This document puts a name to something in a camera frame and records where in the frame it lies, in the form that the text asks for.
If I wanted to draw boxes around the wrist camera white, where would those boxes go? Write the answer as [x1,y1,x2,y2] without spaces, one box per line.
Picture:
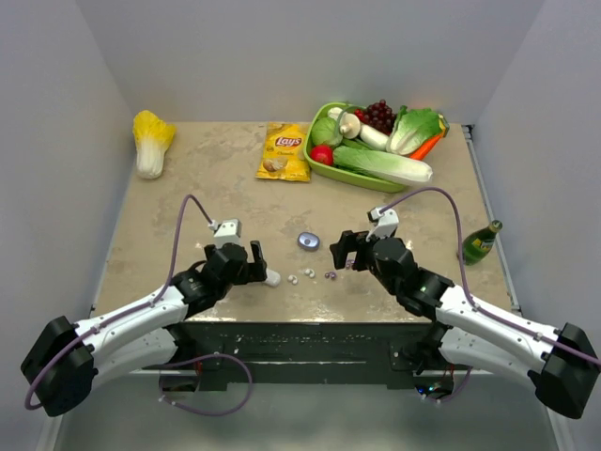
[366,207,399,241]
[208,219,242,248]

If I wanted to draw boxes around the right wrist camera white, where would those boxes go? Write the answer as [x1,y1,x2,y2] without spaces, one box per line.
[366,207,399,241]

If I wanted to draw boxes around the white earbud charging case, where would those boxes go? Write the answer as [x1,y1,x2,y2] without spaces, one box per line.
[263,269,282,288]

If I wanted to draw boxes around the green plastic tray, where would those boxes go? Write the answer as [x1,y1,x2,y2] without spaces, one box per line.
[303,101,406,194]

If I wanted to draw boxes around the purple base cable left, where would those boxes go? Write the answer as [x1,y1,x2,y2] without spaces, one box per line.
[158,352,254,418]

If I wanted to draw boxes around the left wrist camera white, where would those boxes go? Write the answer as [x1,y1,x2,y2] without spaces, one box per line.
[208,219,242,248]

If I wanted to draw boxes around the yellow napa cabbage toy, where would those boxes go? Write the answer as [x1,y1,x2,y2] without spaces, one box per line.
[132,110,177,179]

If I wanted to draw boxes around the red tomato toy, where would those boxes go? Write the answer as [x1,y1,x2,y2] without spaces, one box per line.
[310,145,333,166]

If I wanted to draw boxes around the long green napa cabbage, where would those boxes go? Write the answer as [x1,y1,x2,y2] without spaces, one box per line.
[333,147,434,185]

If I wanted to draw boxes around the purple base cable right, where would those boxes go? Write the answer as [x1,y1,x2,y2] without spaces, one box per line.
[422,365,473,404]

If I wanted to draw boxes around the dark red grapes bunch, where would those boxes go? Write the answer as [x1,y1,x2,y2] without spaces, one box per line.
[353,100,397,135]

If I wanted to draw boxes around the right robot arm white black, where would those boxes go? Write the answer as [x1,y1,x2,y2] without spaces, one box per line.
[330,231,600,419]

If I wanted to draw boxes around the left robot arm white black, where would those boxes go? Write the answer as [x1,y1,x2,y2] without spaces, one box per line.
[21,241,281,417]

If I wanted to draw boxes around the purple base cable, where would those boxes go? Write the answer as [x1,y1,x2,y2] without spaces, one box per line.
[422,365,473,404]
[158,352,254,418]

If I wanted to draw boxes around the green glass bottle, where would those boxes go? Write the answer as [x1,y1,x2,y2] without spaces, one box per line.
[457,220,503,266]

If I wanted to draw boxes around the round green cabbage toy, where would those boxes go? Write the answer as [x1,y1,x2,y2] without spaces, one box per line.
[310,117,343,148]

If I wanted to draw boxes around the white king oyster mushroom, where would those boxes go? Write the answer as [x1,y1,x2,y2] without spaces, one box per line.
[337,112,389,151]

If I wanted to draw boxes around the orange carrot toy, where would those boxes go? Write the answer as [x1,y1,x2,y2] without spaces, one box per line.
[409,133,443,161]

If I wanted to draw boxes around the small white mushroom toy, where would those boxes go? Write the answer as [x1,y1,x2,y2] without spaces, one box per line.
[327,107,343,120]

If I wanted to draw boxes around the blue-grey earbud charging case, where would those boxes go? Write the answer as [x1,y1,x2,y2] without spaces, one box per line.
[297,231,320,252]

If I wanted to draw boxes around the green leafy lettuce toy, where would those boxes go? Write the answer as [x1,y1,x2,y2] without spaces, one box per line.
[386,105,441,156]

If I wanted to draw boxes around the yellow Lays chips bag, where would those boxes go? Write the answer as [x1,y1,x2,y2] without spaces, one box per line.
[255,122,311,182]

